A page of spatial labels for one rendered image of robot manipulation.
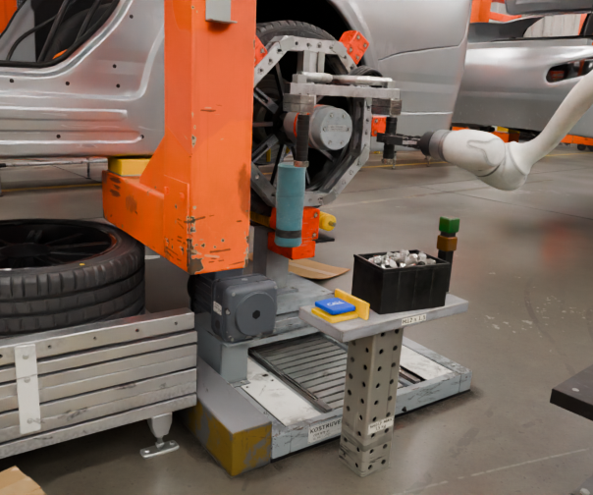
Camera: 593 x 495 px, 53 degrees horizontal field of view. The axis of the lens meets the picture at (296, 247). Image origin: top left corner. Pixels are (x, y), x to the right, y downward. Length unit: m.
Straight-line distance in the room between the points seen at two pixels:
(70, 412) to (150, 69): 0.99
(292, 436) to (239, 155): 0.76
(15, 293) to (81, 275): 0.15
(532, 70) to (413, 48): 1.85
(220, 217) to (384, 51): 1.18
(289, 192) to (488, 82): 2.78
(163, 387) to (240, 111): 0.73
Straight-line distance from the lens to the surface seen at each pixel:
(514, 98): 4.29
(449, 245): 1.61
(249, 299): 1.73
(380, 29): 2.38
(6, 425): 1.54
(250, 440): 1.60
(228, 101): 1.41
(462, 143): 1.68
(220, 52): 1.41
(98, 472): 1.69
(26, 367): 1.48
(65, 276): 1.55
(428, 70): 2.56
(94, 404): 1.57
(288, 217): 1.85
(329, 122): 1.86
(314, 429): 1.72
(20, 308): 1.56
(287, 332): 2.16
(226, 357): 1.83
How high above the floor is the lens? 0.96
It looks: 15 degrees down
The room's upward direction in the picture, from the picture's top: 3 degrees clockwise
